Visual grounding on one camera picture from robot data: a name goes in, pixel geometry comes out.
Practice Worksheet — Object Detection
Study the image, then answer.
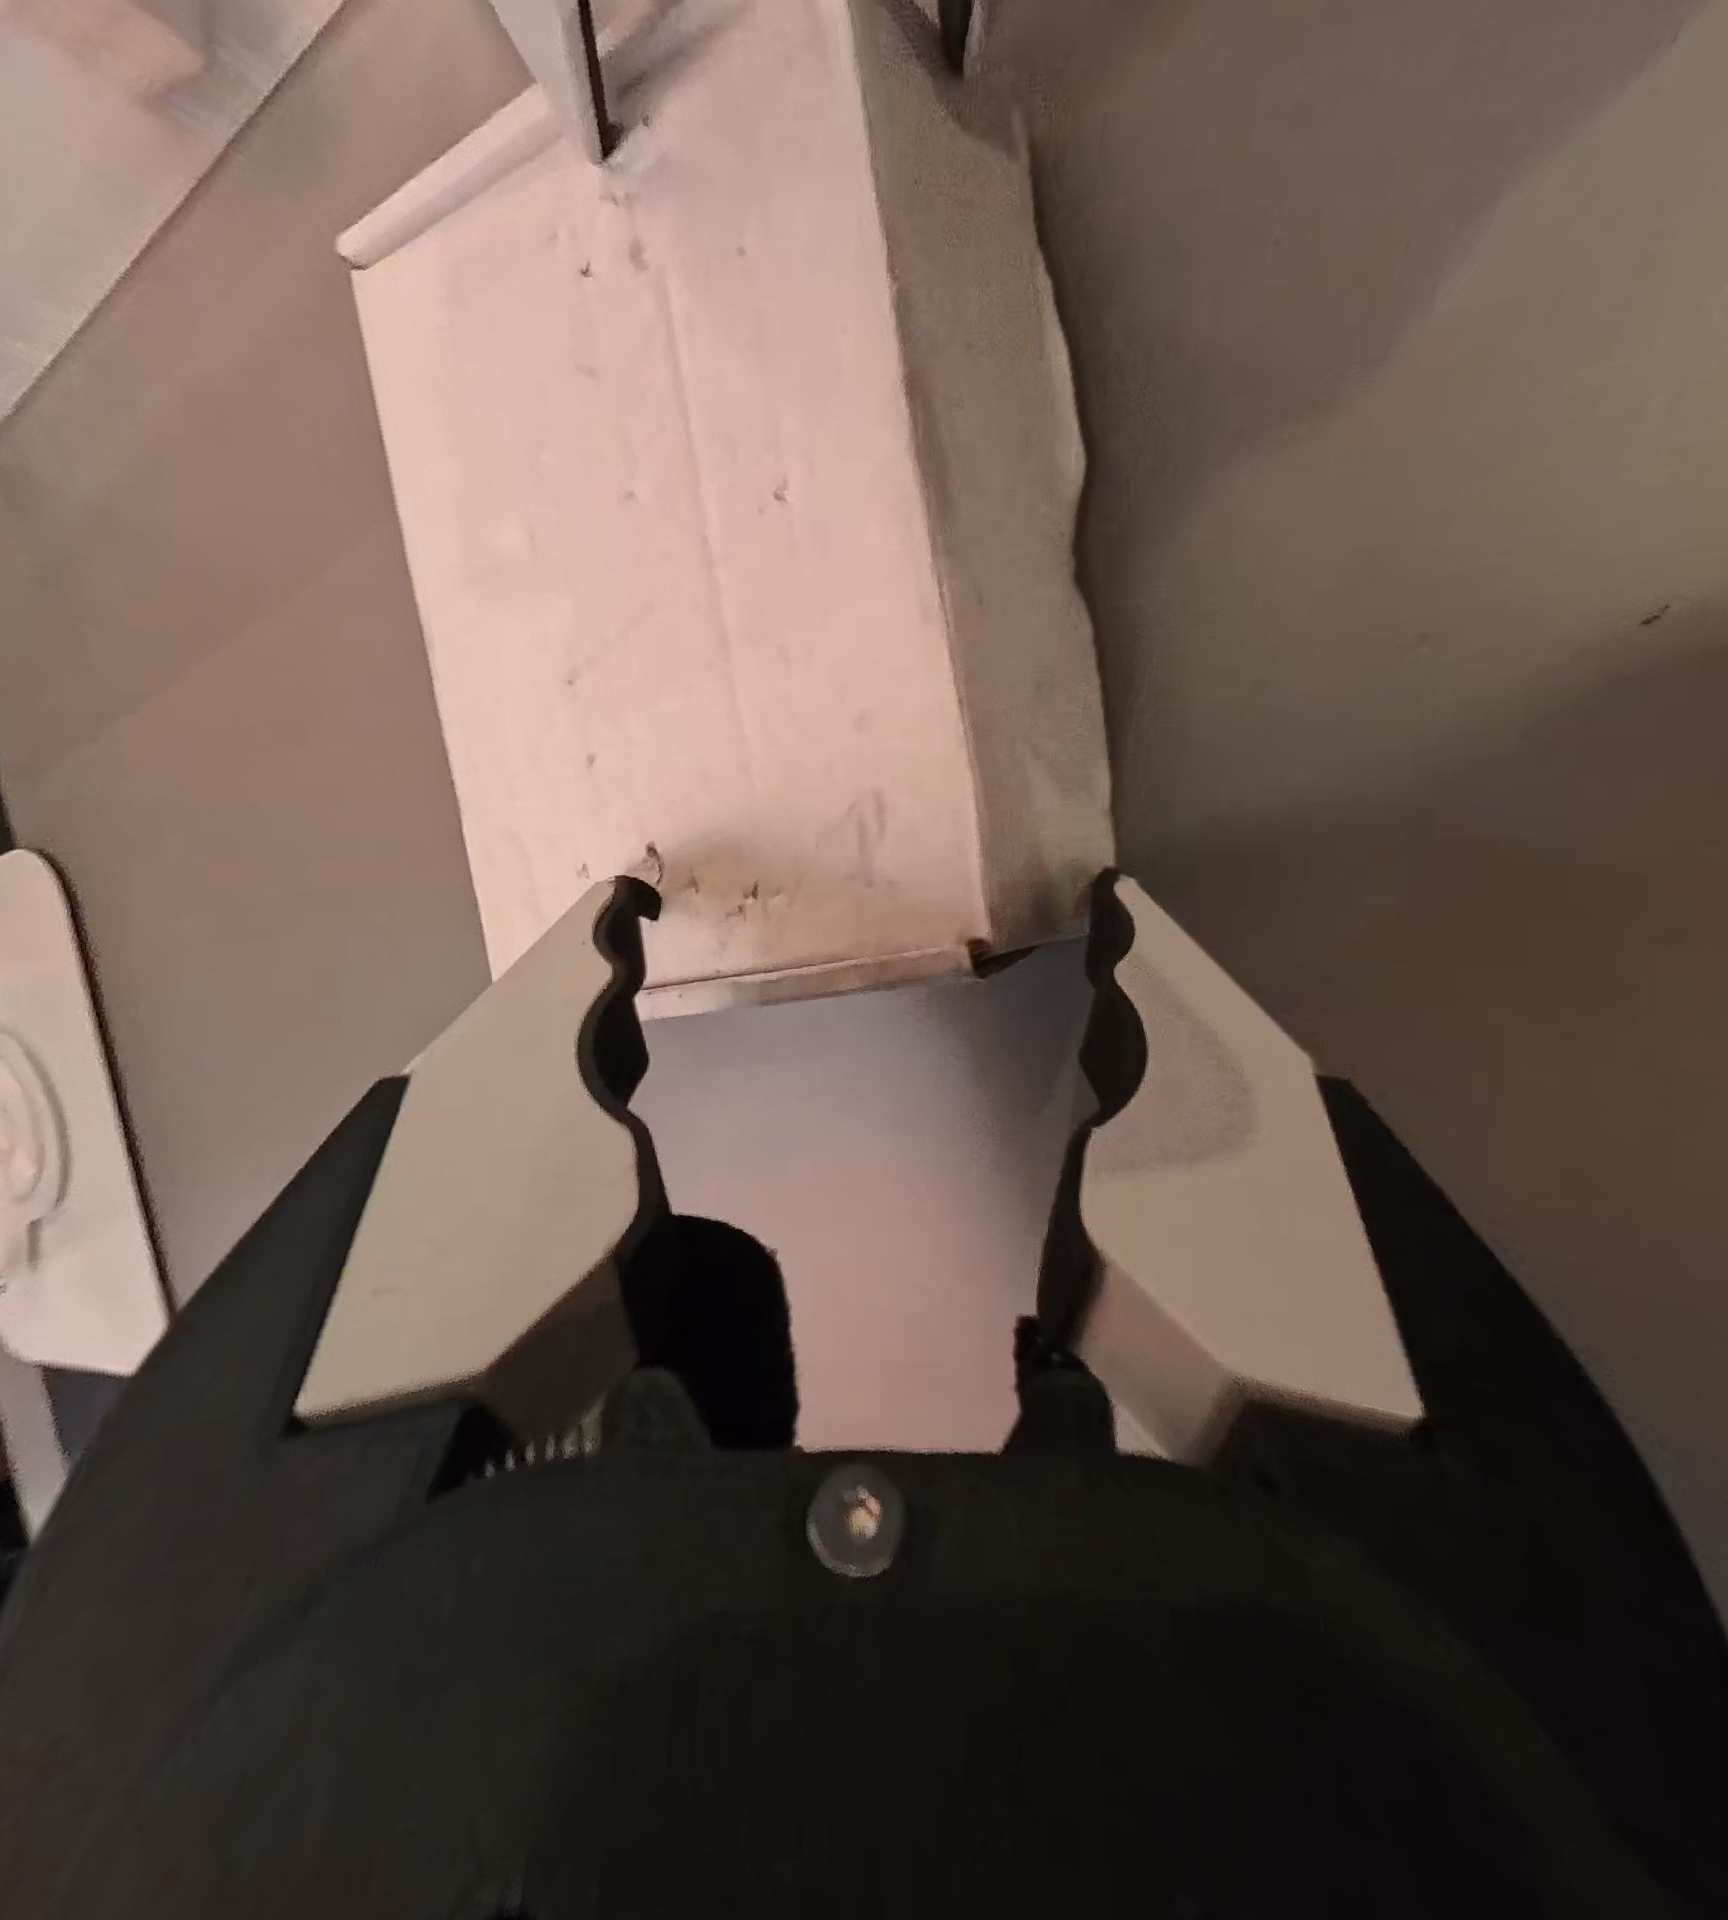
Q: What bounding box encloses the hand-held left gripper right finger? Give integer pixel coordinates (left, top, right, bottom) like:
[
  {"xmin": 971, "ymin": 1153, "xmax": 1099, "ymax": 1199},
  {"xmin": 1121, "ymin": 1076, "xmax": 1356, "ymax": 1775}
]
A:
[{"xmin": 1010, "ymin": 870, "xmax": 1426, "ymax": 1466}]

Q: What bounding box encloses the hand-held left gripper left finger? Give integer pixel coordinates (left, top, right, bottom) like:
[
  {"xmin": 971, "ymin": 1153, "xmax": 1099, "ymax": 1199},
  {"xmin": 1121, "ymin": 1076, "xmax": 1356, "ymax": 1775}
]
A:
[{"xmin": 291, "ymin": 876, "xmax": 674, "ymax": 1430}]

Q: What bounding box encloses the clear plastic bin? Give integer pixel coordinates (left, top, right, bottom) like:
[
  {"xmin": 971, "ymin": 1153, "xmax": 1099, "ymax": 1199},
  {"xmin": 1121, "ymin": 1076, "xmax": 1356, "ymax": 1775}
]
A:
[{"xmin": 0, "ymin": 0, "xmax": 348, "ymax": 452}]

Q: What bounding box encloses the white stand base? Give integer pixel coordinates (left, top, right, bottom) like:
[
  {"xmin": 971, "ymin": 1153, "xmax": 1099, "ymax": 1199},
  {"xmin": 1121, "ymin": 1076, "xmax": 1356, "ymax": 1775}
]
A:
[{"xmin": 0, "ymin": 849, "xmax": 177, "ymax": 1371}]

